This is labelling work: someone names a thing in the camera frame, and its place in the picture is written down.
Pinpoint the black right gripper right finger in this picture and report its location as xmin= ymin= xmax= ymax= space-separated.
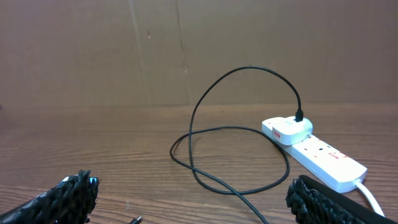
xmin=285 ymin=175 xmax=397 ymax=224

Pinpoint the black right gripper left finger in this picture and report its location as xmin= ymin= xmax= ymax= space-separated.
xmin=1 ymin=170 xmax=99 ymax=224

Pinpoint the black USB charging cable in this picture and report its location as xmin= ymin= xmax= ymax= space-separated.
xmin=129 ymin=65 xmax=305 ymax=224

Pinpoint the white USB charger adapter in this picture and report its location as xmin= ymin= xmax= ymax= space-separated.
xmin=272 ymin=116 xmax=313 ymax=146

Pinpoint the white power strip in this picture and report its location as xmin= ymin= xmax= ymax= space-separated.
xmin=262 ymin=117 xmax=368 ymax=193

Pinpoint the white power strip cord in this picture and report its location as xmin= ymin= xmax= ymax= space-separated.
xmin=354 ymin=179 xmax=386 ymax=218

